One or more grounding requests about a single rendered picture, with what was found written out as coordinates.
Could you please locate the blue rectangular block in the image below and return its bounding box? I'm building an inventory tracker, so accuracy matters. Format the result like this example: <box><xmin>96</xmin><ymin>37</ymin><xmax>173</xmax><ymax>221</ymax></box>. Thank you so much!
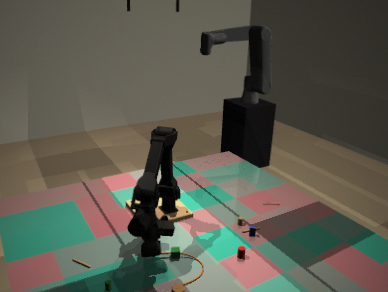
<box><xmin>249</xmin><ymin>226</ymin><xmax>256</xmax><ymax>237</ymax></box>

